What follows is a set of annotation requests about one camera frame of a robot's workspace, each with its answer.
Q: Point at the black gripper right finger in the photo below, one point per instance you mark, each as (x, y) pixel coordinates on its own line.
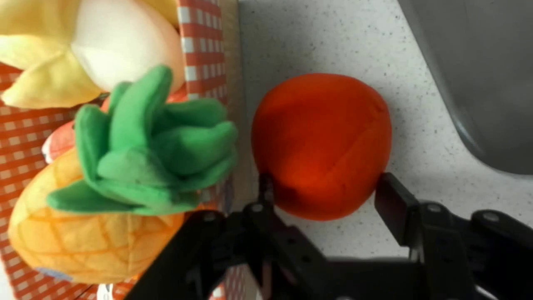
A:
(484, 255)

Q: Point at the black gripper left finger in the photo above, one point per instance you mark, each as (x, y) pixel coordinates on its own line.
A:
(281, 260)

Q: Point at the red round plushy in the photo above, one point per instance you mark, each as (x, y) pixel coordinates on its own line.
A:
(323, 140)

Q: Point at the pineapple plushy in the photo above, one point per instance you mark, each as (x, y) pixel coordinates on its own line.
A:
(106, 207)

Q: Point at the red checkered cardboard box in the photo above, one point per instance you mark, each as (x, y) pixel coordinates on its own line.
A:
(23, 130)

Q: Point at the banana plushy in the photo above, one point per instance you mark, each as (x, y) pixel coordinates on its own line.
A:
(71, 50)

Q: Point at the stainless steel sink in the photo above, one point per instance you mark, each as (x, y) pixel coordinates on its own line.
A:
(479, 55)

